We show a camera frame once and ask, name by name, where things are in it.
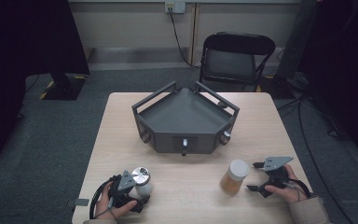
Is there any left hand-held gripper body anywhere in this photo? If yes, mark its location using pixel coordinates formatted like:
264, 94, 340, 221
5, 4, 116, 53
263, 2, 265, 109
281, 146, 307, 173
107, 170, 137, 208

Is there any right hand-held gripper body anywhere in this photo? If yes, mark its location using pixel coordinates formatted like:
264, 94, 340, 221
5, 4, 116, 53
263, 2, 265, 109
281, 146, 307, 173
258, 156, 295, 199

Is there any white shaker with silver lid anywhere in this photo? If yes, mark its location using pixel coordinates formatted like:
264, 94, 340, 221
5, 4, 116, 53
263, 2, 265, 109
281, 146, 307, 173
129, 166, 154, 199

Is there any orange jar with white lid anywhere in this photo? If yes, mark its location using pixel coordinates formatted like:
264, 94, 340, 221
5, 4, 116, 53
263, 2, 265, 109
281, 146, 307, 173
219, 159, 251, 197

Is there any dark grey corner rack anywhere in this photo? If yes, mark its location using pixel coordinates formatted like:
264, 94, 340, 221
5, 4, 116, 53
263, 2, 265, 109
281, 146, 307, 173
131, 80, 241, 158

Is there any person's right hand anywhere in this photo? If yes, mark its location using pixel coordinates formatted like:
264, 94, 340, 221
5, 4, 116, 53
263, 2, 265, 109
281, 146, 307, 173
264, 163, 310, 205

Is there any person's left hand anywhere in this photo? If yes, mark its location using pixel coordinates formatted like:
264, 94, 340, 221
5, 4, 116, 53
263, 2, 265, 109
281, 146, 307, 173
94, 182, 138, 220

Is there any grey table edge clip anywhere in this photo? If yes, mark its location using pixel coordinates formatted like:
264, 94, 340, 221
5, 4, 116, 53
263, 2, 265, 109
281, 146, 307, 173
66, 198, 90, 209

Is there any black folding chair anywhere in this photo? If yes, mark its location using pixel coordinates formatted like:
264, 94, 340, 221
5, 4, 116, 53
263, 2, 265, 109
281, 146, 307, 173
198, 31, 277, 93

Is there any black stand base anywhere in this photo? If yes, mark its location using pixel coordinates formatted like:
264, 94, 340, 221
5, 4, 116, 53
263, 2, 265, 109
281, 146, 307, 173
39, 72, 89, 102

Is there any dark curtain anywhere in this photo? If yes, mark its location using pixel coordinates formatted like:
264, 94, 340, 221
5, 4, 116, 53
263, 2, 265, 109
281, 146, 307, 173
0, 0, 91, 169
301, 0, 358, 172

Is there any grey metal stand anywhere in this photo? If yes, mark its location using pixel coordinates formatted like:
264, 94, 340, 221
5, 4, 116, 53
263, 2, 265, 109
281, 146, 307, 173
260, 0, 320, 100

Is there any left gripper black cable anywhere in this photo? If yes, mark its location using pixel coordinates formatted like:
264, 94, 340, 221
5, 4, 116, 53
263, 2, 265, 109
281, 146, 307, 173
89, 175, 121, 222

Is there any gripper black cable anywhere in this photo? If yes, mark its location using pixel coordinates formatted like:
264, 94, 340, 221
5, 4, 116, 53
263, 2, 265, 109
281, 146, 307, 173
283, 178, 312, 200
89, 175, 121, 222

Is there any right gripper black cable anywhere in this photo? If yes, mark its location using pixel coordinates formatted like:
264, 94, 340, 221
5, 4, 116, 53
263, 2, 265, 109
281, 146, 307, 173
283, 178, 312, 200

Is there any black floor cable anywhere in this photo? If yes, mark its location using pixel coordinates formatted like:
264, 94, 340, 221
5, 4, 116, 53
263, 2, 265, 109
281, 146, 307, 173
275, 92, 355, 224

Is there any black wall socket cable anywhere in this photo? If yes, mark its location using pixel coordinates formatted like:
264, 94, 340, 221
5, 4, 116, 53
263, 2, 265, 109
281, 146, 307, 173
168, 11, 200, 69

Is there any white wall socket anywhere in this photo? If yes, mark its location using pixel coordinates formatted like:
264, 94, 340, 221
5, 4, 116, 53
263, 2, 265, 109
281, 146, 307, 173
164, 1, 186, 15

